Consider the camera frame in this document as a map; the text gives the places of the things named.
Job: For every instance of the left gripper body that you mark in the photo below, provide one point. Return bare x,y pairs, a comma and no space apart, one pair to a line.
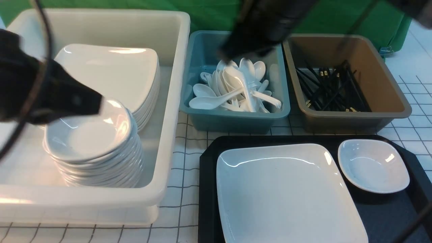
60,96

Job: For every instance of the white square rice plate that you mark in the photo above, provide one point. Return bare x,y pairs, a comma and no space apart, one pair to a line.
285,194

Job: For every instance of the white bowl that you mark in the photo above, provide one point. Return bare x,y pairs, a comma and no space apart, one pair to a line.
373,166
82,138

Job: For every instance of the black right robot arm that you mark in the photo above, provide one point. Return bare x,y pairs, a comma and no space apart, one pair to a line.
263,24

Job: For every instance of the stack of white bowls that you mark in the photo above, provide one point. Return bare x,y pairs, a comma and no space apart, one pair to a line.
120,168

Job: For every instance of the stack of white square plates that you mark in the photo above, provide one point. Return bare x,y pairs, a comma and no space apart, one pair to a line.
128,75

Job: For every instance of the large white plastic tub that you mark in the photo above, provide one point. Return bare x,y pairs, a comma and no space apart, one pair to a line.
32,189

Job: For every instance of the teal plastic bin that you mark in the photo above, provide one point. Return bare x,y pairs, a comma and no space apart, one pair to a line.
202,57

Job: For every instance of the pile of white spoons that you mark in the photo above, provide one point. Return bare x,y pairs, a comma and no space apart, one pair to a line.
237,88

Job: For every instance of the pile of black chopsticks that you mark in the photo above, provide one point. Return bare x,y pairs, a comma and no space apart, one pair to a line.
332,90

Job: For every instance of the brown plastic bin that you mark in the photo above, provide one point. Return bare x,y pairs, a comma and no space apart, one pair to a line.
382,92

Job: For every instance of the green backdrop cloth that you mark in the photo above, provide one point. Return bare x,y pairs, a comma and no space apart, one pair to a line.
385,26

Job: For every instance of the black serving tray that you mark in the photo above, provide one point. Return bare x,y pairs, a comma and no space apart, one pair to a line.
384,216

